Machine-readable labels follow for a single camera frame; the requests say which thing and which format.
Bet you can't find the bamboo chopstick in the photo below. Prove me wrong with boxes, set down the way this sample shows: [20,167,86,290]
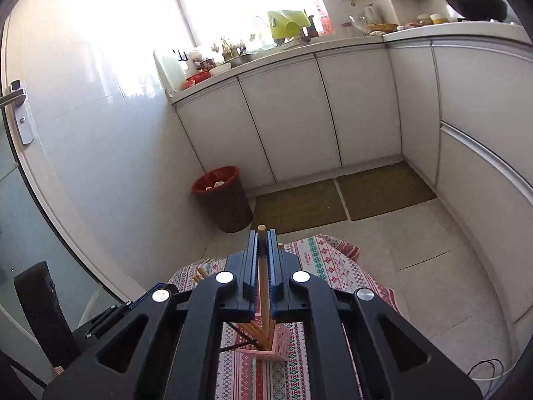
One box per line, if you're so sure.
[237,321,268,349]
[263,319,276,347]
[193,266,208,284]
[257,224,269,333]

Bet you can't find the pink perforated utensil holder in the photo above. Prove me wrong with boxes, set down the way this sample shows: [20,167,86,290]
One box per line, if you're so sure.
[238,322,291,362]

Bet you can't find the black chopstick gold band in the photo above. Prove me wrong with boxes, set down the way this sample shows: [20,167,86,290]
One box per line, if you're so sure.
[219,340,258,353]

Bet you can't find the patterned tablecloth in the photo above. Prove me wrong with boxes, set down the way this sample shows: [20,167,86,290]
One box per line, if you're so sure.
[166,234,403,400]

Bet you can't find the dark bin with red liner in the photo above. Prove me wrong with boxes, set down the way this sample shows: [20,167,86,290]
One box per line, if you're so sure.
[192,165,253,233]

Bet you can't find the olive floor mat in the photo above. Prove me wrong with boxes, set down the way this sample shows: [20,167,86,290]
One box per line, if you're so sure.
[252,180,347,235]
[337,162,436,220]

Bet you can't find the green plastic bag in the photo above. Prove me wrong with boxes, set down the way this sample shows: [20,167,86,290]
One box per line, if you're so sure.
[267,10,311,41]

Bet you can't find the black wok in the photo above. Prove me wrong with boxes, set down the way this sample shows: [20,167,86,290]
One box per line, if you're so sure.
[444,0,508,23]

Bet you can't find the black cable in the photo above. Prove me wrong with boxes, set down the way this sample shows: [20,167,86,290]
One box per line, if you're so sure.
[466,357,506,380]

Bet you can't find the door handle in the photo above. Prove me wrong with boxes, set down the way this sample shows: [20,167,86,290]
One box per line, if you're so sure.
[1,80,34,146]

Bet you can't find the white cable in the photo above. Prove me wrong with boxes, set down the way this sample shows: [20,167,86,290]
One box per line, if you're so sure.
[470,361,518,384]

